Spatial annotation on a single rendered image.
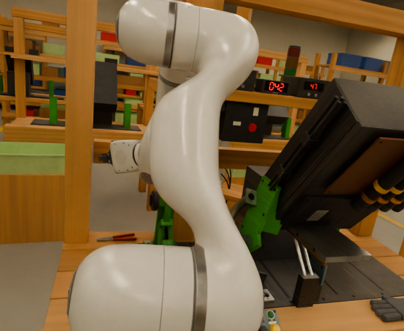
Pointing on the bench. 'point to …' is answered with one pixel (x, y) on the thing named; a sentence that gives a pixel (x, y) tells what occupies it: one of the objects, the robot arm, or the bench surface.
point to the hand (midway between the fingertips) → (106, 157)
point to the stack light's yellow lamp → (291, 63)
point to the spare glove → (397, 308)
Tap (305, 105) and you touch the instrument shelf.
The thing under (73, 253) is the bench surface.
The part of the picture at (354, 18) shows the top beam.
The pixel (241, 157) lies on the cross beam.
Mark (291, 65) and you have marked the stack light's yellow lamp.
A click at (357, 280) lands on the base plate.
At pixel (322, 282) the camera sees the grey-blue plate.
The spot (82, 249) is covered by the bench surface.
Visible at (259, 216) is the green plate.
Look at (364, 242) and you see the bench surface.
